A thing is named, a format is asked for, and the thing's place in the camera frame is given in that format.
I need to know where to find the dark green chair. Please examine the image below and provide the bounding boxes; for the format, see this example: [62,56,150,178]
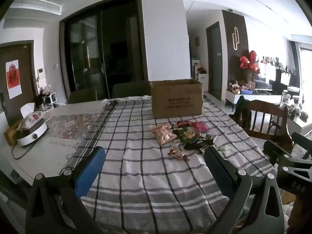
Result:
[111,81,152,99]
[69,89,106,104]

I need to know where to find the red and white door poster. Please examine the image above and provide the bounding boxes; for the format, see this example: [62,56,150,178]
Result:
[5,59,22,100]

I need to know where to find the narrow dark glass door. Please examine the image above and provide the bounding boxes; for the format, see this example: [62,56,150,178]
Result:
[206,21,224,102]

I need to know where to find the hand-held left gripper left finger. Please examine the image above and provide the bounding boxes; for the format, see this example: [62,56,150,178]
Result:
[25,146,106,234]

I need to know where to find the white storage box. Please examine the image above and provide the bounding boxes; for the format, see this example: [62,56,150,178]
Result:
[198,74,208,91]

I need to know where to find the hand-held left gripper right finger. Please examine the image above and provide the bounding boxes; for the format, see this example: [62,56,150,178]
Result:
[203,146,285,234]

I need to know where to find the dark cheese cracker packet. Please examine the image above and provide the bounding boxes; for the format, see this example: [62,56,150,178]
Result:
[183,136,214,151]

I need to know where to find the brown cardboard box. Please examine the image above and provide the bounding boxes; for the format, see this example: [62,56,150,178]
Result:
[151,79,203,119]

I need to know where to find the red snack packet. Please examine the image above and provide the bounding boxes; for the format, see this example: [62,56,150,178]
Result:
[176,120,193,129]

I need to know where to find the row of small figurines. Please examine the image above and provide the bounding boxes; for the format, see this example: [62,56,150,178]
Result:
[260,56,287,67]

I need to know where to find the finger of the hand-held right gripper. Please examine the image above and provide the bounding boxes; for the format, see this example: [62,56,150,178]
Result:
[263,140,312,166]
[291,132,312,152]

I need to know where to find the floral fabric pouch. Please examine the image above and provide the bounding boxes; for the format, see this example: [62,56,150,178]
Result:
[16,111,47,130]

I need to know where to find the brown wooden chair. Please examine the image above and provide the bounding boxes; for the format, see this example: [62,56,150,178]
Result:
[244,99,293,153]

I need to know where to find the green cracker packet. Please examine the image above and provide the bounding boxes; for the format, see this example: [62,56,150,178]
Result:
[173,127,202,145]

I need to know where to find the grey power cable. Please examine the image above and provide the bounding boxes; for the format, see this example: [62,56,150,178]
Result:
[11,141,33,160]

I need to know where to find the white low cabinet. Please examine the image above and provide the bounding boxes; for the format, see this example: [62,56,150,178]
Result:
[225,89,282,107]

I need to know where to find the gold wall ornament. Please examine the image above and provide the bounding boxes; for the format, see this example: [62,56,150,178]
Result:
[231,26,241,52]

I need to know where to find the red balloon bow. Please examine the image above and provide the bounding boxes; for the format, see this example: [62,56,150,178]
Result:
[238,50,261,74]

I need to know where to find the white round electric cooker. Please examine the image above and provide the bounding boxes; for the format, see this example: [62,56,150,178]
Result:
[16,120,49,147]

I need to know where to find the dark sliding glass door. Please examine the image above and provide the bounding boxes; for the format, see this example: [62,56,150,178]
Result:
[59,0,150,103]

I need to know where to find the grey checked tablecloth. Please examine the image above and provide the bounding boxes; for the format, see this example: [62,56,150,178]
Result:
[66,95,276,234]

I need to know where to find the dark potted plant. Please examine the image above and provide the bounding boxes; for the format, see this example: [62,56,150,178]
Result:
[34,88,50,108]

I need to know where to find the brown gold candy packet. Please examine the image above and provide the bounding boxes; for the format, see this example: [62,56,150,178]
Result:
[167,148,190,162]

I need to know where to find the orange foil snack packet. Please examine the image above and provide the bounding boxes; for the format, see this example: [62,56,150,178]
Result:
[150,124,177,147]

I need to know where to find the dark green jacket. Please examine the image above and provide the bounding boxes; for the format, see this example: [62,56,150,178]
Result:
[229,95,252,130]

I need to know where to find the brown entrance door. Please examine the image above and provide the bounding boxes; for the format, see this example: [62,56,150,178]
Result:
[0,40,40,127]

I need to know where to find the pink snack packet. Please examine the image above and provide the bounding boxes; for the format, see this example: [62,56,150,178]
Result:
[191,121,209,133]

